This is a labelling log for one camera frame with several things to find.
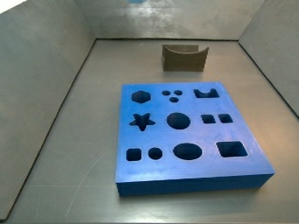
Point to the blue foam shape board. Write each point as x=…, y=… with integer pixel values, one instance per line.
x=185, y=141

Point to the light blue rectangular block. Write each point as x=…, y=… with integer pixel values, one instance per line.
x=137, y=1

